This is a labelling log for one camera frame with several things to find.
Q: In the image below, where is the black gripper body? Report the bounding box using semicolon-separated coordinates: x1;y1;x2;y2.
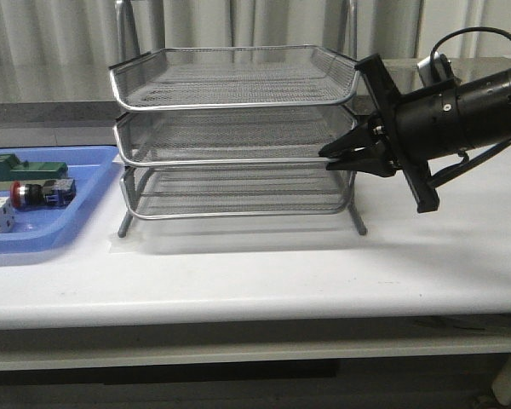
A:
356;55;467;213

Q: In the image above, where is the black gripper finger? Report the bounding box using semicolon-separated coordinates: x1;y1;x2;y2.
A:
319;118;383;157
325;142;397;177

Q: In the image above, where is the silver mesh tray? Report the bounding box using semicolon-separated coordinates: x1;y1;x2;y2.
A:
120;164;355;221
113;106;356;167
109;45;359;112

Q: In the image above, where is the red emergency stop button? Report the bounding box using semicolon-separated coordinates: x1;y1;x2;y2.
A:
9;178;77;209

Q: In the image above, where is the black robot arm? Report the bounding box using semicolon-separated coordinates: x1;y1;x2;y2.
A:
319;55;511;213

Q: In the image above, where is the dark rear countertop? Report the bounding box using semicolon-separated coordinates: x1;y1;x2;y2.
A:
0;57;511;125

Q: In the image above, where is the blue plastic tray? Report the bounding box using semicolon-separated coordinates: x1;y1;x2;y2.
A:
0;146;122;254

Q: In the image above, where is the green electrical module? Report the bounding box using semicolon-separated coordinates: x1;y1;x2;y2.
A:
0;153;68;182

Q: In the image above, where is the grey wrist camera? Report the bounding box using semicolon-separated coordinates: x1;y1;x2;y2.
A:
416;52;455;87

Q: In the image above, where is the black camera cable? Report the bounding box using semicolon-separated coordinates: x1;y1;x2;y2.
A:
428;26;511;78

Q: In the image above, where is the grey metal rack frame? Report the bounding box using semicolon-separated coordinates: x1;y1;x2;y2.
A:
115;1;367;237

